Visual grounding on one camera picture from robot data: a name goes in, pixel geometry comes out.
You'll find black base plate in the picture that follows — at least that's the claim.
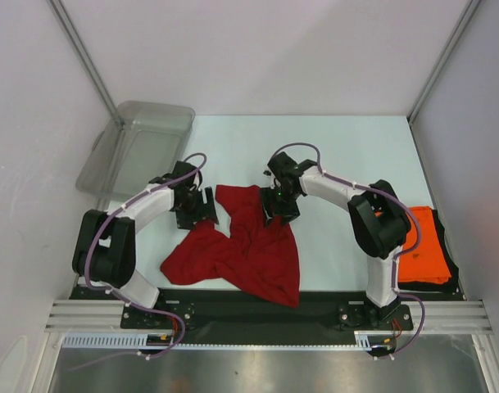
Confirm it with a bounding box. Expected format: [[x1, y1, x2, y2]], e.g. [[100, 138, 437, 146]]
[[68, 286, 467, 347]]

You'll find orange folded t shirt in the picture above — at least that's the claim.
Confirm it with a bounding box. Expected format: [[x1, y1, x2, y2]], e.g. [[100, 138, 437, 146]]
[[397, 206, 453, 286]]

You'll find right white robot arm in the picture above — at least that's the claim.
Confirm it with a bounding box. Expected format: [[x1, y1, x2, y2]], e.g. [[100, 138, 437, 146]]
[[260, 151, 411, 328]]

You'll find clear plastic bin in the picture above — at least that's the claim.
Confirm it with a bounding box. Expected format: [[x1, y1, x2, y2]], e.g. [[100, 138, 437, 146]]
[[75, 101, 195, 201]]

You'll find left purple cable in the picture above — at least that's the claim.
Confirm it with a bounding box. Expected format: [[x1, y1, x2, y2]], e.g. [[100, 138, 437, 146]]
[[64, 153, 209, 369]]

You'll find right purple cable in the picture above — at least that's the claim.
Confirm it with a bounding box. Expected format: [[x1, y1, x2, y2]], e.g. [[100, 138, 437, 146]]
[[271, 141, 427, 361]]

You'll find red t shirt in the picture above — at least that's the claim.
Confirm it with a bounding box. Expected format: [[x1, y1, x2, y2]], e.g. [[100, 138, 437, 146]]
[[160, 185, 301, 308]]

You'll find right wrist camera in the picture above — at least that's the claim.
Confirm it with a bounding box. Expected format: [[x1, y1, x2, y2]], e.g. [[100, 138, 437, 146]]
[[263, 151, 297, 178]]

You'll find purple cable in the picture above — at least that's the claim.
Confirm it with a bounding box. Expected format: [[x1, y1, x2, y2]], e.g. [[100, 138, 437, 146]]
[[64, 153, 209, 369], [271, 141, 427, 361]]

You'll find white cable duct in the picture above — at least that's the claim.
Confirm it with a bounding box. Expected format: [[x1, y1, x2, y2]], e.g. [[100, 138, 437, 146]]
[[62, 332, 393, 352]]

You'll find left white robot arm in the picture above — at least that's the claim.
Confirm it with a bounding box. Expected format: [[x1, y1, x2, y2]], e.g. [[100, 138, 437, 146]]
[[72, 160, 218, 328]]

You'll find aluminium frame rail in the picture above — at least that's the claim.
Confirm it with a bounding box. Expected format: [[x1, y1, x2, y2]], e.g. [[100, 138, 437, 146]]
[[46, 300, 493, 335]]

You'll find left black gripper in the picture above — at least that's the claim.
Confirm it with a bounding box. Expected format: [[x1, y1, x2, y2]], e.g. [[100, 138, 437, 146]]
[[175, 187, 218, 231]]

